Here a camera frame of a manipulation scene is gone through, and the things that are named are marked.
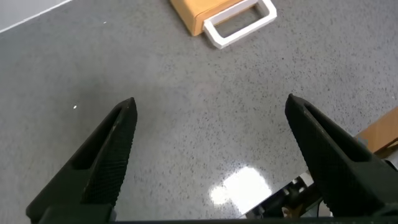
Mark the brown wooden board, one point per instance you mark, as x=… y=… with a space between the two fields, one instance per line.
x=382 y=133

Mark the yellow drawer case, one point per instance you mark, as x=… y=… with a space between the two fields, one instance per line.
x=189 y=7

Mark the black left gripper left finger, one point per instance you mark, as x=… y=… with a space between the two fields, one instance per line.
x=102 y=161

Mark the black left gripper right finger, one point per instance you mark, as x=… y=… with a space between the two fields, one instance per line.
x=335 y=161

